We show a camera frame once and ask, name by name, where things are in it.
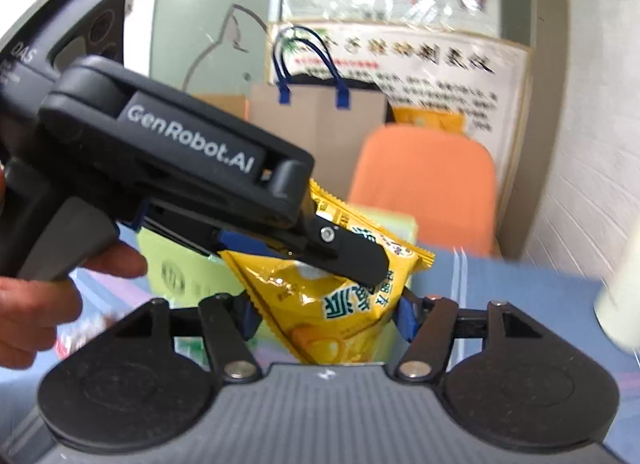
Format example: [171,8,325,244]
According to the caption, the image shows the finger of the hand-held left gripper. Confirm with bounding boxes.
[149,199,392,283]
[139,215,267,258]

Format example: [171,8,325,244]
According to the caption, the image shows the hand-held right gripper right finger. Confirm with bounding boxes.
[392,293,546,385]

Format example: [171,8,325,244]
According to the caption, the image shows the blue striped tablecloth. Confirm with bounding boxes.
[0,234,640,450]

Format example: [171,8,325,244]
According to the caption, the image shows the cream thermos jug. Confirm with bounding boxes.
[592,229,640,350]

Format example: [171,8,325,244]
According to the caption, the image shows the brown paper bag blue handles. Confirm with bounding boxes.
[248,27,388,185]

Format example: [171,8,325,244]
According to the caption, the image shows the light green cardboard box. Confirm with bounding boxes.
[136,204,420,367]

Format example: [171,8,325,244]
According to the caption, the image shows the brown cardboard box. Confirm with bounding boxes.
[192,93,251,121]

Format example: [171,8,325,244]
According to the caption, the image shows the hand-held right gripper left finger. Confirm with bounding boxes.
[107,294,263,385]

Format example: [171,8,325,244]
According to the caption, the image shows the yellow bag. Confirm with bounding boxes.
[392,107,468,135]

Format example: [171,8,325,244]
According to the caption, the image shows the white text wall poster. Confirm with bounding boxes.
[267,22,531,195]

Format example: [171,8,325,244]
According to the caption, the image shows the yellow pie snack packet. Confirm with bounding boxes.
[220,179,436,367]

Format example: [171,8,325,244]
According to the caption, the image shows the person's left hand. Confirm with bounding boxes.
[0,241,148,370]

